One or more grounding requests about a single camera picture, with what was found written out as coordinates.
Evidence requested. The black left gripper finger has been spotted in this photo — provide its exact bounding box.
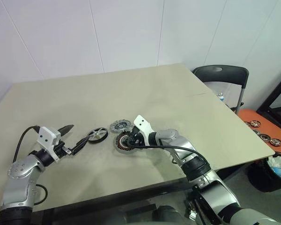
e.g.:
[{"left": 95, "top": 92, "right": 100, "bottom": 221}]
[
  {"left": 71, "top": 137, "right": 90, "bottom": 156},
  {"left": 58, "top": 124, "right": 75, "bottom": 138}
]

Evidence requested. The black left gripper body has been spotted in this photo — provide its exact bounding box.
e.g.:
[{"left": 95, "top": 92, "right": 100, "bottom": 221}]
[{"left": 53, "top": 140, "right": 74, "bottom": 158}]

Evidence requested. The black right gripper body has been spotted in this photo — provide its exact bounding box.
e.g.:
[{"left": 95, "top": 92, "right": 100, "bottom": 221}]
[{"left": 128, "top": 127, "right": 146, "bottom": 147}]

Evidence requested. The motor housing with copper windings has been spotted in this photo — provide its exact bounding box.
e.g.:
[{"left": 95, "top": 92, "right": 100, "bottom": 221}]
[{"left": 113, "top": 132, "right": 138, "bottom": 155}]

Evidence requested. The black spoked rotor wheel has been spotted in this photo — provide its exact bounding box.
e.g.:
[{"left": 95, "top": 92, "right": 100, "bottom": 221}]
[{"left": 87, "top": 127, "right": 108, "bottom": 144}]

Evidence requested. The black folding chair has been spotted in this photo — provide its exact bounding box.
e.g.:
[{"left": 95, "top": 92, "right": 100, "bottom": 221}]
[{"left": 192, "top": 65, "right": 250, "bottom": 116}]

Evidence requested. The orange tray with parts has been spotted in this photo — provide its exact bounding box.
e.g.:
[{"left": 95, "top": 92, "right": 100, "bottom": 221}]
[{"left": 237, "top": 108, "right": 281, "bottom": 148}]

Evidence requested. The black trash bin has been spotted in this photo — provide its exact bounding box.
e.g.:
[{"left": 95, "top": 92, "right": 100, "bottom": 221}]
[{"left": 247, "top": 152, "right": 281, "bottom": 194}]

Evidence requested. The white crumpled paper trash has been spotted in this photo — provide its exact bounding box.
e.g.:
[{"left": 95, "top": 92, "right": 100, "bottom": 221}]
[{"left": 266, "top": 152, "right": 281, "bottom": 181}]

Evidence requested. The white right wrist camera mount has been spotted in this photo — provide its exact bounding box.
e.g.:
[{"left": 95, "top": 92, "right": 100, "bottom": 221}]
[{"left": 133, "top": 114, "right": 155, "bottom": 144}]

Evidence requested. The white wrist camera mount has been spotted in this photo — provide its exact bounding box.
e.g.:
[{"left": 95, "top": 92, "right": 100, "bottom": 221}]
[
  {"left": 36, "top": 126, "right": 61, "bottom": 163},
  {"left": 133, "top": 114, "right": 155, "bottom": 144}
]

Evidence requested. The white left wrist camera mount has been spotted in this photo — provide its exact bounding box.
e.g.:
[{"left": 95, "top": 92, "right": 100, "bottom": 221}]
[{"left": 36, "top": 126, "right": 61, "bottom": 163}]

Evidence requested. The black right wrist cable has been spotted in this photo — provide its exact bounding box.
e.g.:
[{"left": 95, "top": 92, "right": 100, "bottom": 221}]
[{"left": 127, "top": 138, "right": 210, "bottom": 167}]

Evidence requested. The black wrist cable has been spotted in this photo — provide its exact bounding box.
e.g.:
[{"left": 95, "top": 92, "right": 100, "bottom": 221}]
[
  {"left": 12, "top": 126, "right": 41, "bottom": 163},
  {"left": 127, "top": 138, "right": 210, "bottom": 167}
]

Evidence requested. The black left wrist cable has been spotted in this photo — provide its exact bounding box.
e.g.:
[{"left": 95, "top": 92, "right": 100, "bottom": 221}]
[{"left": 12, "top": 126, "right": 41, "bottom": 163}]

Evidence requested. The black left elbow cable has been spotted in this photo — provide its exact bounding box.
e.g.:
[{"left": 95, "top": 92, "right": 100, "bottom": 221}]
[{"left": 34, "top": 184, "right": 49, "bottom": 205}]

